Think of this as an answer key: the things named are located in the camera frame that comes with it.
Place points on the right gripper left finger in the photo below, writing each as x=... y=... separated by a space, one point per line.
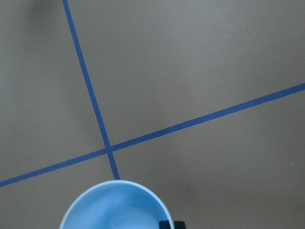
x=164 y=224

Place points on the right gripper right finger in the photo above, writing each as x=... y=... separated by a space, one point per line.
x=179 y=224

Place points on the blue cup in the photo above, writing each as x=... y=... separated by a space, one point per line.
x=117 y=204

